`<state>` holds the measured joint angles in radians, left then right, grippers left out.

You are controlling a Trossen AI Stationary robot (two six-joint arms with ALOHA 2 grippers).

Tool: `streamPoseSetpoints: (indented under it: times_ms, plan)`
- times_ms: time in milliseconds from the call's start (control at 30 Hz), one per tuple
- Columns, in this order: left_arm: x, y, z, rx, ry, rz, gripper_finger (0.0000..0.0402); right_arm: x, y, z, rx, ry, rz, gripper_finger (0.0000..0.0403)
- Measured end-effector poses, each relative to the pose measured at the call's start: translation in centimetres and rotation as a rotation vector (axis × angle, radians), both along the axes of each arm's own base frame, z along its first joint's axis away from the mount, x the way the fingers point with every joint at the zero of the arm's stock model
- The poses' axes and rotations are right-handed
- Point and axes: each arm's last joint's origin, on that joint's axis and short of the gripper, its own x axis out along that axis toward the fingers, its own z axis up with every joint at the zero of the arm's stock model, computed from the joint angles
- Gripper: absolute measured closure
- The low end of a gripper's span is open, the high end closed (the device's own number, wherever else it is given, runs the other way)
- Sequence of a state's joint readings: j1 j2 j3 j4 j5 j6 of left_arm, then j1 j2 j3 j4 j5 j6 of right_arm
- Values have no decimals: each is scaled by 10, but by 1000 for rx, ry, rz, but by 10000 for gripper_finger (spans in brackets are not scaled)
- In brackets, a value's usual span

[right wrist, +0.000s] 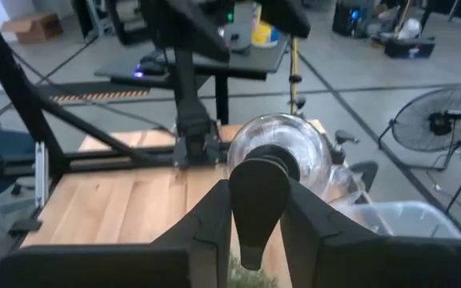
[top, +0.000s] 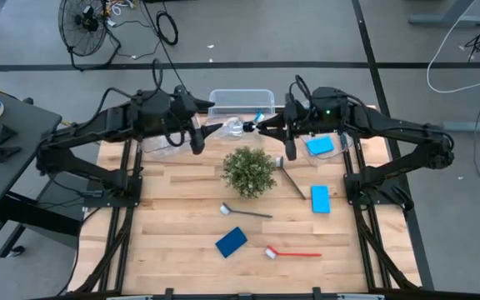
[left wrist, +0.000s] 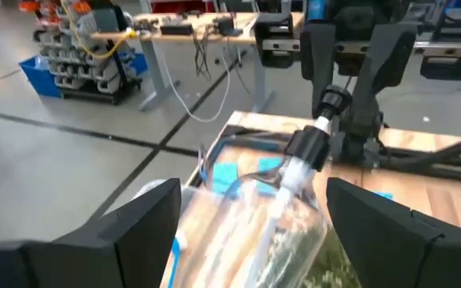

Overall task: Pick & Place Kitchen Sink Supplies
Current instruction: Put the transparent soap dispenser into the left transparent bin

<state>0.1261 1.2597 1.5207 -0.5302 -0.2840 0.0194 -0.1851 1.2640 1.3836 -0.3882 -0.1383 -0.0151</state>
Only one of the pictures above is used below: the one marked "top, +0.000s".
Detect dark blue scrub sponge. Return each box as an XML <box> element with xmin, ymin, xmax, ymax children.
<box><xmin>214</xmin><ymin>226</ymin><xmax>248</xmax><ymax>259</ymax></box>

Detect grey dish brush white bristles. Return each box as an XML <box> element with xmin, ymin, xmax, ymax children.
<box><xmin>219</xmin><ymin>202</ymin><xmax>273</xmax><ymax>219</ymax></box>
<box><xmin>275</xmin><ymin>156</ymin><xmax>307</xmax><ymax>201</ymax></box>

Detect coiled black cable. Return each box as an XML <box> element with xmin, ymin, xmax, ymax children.
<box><xmin>155</xmin><ymin>10</ymin><xmax>180</xmax><ymax>47</ymax></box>

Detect tall frosted plastic bin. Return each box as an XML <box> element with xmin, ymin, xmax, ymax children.
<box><xmin>207</xmin><ymin>88</ymin><xmax>277</xmax><ymax>145</ymax></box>

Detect black side table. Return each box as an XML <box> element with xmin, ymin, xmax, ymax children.
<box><xmin>0</xmin><ymin>89</ymin><xmax>83</xmax><ymax>268</ymax></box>

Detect clear plastic tray with handles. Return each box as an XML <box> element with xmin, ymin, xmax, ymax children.
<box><xmin>287</xmin><ymin>102</ymin><xmax>354</xmax><ymax>168</ymax></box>

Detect tangled coloured cables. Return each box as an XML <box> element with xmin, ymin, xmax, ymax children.
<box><xmin>105</xmin><ymin>0</ymin><xmax>141</xmax><ymax>18</ymax></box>

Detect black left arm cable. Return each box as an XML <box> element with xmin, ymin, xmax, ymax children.
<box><xmin>85</xmin><ymin>57</ymin><xmax>166</xmax><ymax>126</ymax></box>

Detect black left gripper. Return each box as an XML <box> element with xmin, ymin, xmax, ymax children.
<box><xmin>168</xmin><ymin>85</ymin><xmax>224</xmax><ymax>155</ymax></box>

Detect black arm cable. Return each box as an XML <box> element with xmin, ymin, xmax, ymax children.
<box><xmin>85</xmin><ymin>57</ymin><xmax>166</xmax><ymax>126</ymax></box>
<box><xmin>287</xmin><ymin>74</ymin><xmax>314</xmax><ymax>105</ymax></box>

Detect red dish brush white bristles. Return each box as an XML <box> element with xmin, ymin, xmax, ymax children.
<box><xmin>264</xmin><ymin>244</ymin><xmax>323</xmax><ymax>260</ymax></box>

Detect black triangular clamp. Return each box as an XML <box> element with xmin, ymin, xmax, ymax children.
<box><xmin>0</xmin><ymin>145</ymin><xmax>23</xmax><ymax>163</ymax></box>
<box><xmin>0</xmin><ymin>123</ymin><xmax>19</xmax><ymax>146</ymax></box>

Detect grey desk foot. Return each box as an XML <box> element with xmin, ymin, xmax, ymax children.
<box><xmin>408</xmin><ymin>0</ymin><xmax>480</xmax><ymax>27</ymax></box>
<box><xmin>443</xmin><ymin>110</ymin><xmax>480</xmax><ymax>134</ymax></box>

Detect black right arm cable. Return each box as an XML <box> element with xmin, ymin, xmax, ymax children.
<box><xmin>287</xmin><ymin>74</ymin><xmax>314</xmax><ymax>105</ymax></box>

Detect black floor fan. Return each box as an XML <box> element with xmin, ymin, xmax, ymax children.
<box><xmin>57</xmin><ymin>0</ymin><xmax>123</xmax><ymax>72</ymax></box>

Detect artificial green plant black pot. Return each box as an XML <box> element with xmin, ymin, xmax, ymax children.
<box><xmin>222</xmin><ymin>145</ymin><xmax>278</xmax><ymax>200</ymax></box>

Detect white floor cable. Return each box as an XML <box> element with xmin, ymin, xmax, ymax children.
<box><xmin>426</xmin><ymin>0</ymin><xmax>480</xmax><ymax>95</ymax></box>

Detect black aluminium rig frame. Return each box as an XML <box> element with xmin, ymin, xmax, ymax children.
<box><xmin>67</xmin><ymin>106</ymin><xmax>437</xmax><ymax>300</ymax></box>

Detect light blue cellulose sponge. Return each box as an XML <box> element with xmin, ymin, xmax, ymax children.
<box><xmin>305</xmin><ymin>135</ymin><xmax>336</xmax><ymax>157</ymax></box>
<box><xmin>310</xmin><ymin>185</ymin><xmax>332</xmax><ymax>215</ymax></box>

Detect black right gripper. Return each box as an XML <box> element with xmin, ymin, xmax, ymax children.
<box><xmin>256</xmin><ymin>89</ymin><xmax>320</xmax><ymax>162</ymax></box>

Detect long black floor cable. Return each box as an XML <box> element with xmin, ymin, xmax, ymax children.
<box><xmin>139</xmin><ymin>0</ymin><xmax>183</xmax><ymax>84</ymax></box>

